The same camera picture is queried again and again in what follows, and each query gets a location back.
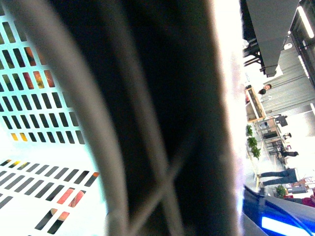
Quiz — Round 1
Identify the mint green shopping basket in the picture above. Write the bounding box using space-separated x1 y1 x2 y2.
0 1 109 236

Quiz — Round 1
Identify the pink peach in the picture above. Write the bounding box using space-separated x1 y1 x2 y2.
57 188 85 221

